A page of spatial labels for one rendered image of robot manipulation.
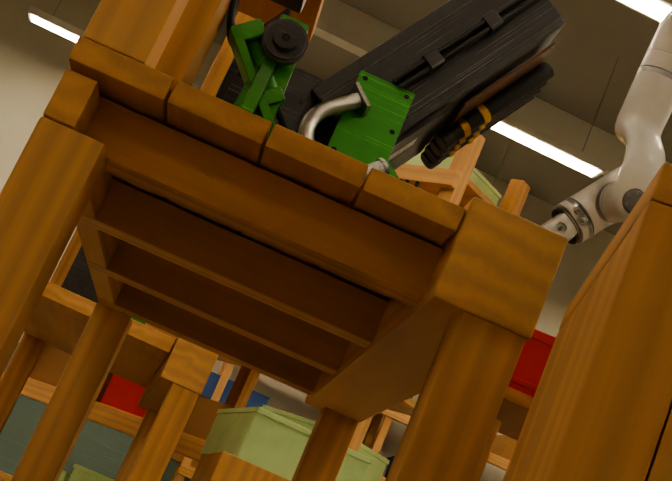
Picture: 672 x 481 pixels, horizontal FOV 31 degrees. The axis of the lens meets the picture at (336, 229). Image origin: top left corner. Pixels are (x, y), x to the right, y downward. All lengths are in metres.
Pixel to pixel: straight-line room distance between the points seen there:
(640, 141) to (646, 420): 1.34
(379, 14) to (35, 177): 8.45
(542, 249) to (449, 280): 0.13
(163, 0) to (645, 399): 0.92
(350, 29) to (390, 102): 7.61
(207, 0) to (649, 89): 0.84
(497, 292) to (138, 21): 0.59
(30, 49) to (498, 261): 10.38
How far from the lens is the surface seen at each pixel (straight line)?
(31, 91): 11.71
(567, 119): 10.27
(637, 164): 2.27
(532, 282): 1.63
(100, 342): 2.96
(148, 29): 1.66
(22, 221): 1.59
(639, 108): 2.36
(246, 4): 2.92
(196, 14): 2.08
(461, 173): 5.09
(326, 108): 2.26
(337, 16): 9.96
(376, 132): 2.30
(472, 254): 1.61
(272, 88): 2.00
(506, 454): 11.28
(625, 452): 1.00
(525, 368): 2.22
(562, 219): 2.27
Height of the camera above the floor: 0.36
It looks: 15 degrees up
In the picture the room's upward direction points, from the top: 24 degrees clockwise
